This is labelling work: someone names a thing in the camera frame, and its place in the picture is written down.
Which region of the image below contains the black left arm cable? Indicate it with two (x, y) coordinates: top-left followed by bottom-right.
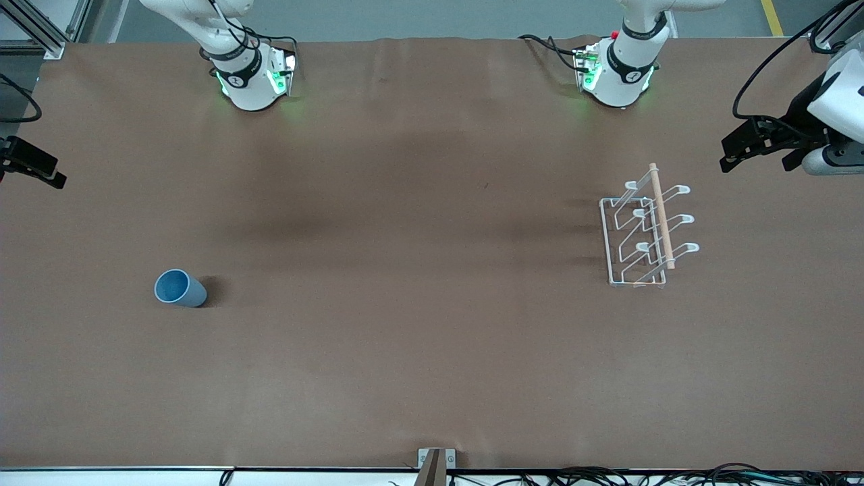
(732, 0), (864, 124)

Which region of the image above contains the black cable bundle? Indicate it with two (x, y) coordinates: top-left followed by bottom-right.
(445, 463), (864, 486)

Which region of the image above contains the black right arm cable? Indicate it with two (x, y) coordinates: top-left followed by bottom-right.
(0, 73), (43, 124)

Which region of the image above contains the black base power cable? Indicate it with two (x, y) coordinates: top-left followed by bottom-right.
(518, 34), (583, 72)

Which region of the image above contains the white wire cup rack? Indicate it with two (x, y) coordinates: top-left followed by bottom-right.
(599, 163), (700, 289)

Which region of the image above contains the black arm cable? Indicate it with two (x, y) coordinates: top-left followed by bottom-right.
(0, 73), (43, 124)
(732, 0), (864, 124)

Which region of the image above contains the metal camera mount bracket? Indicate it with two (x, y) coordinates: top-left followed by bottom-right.
(415, 448), (456, 486)

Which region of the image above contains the blue plastic cup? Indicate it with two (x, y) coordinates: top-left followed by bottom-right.
(155, 269), (208, 308)

